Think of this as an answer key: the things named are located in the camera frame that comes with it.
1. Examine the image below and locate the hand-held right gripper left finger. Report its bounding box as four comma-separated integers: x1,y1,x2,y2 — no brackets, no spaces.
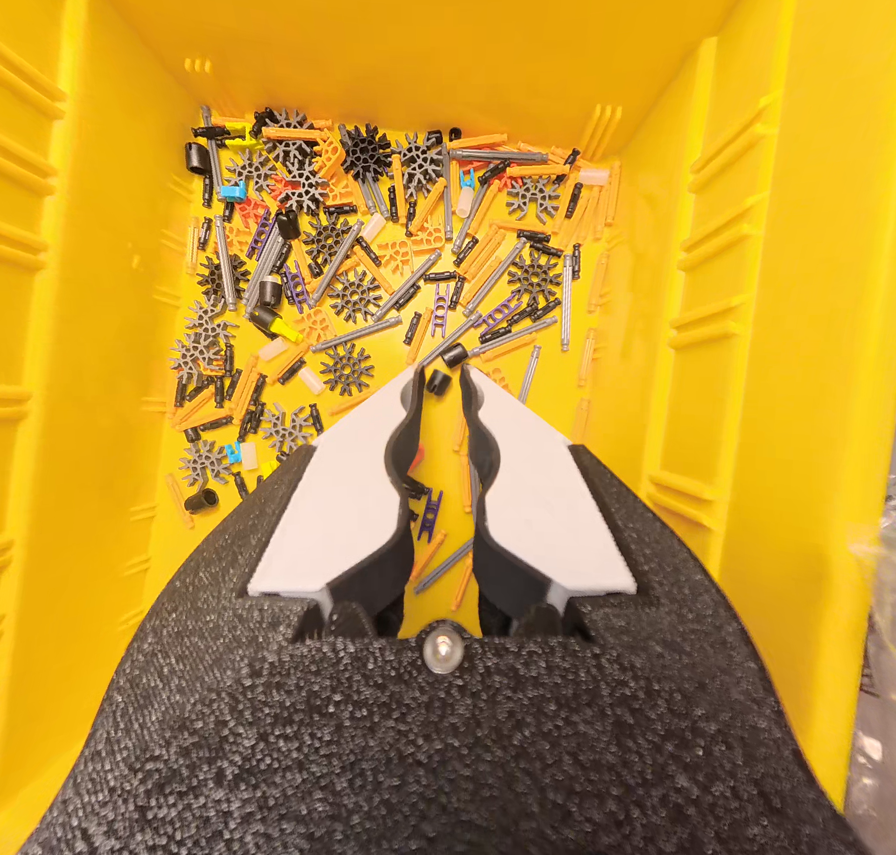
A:
250,368,428,632

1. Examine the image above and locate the yellow plastic bin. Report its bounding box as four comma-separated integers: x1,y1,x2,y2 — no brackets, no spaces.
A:
0,0,896,855

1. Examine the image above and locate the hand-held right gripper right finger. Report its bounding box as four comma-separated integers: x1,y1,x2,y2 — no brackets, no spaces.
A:
460,365,638,632

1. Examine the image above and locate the pile of grey orange connectors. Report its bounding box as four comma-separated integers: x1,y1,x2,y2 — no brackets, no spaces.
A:
166,99,620,576

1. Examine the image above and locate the clear plastic bag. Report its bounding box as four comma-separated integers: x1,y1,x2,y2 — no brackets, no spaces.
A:
845,456,896,855

